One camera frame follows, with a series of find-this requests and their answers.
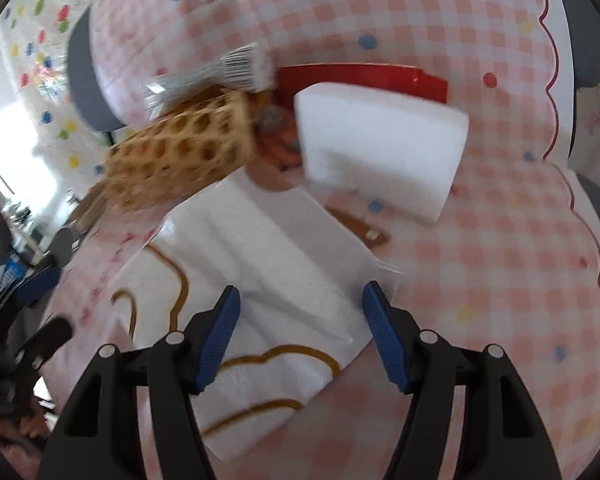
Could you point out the silver foil wrapper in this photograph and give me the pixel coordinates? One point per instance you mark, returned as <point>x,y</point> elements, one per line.
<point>247,68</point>

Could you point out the woven bamboo tube basket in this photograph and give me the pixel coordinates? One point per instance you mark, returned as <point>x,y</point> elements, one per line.
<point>181,153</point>

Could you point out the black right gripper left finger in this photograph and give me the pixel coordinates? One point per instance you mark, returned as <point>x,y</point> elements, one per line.
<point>98,433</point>

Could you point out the orange knitted toy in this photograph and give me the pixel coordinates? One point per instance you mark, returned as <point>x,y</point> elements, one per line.
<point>276,136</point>

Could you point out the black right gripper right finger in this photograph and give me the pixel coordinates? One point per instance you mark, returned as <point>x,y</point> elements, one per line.
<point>503,436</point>

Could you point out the polka dot wall cloth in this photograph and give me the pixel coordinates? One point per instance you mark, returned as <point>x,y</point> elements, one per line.
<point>34,39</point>

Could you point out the red envelope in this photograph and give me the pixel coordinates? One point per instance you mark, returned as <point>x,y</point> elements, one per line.
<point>409,80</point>

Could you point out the grey office chair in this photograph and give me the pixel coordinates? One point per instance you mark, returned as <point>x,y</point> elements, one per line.
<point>85,85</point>

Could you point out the white sponge block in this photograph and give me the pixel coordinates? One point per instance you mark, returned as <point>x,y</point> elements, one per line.
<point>400,150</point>

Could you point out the white paper napkin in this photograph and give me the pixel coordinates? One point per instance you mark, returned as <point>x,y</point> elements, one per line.
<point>300,275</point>

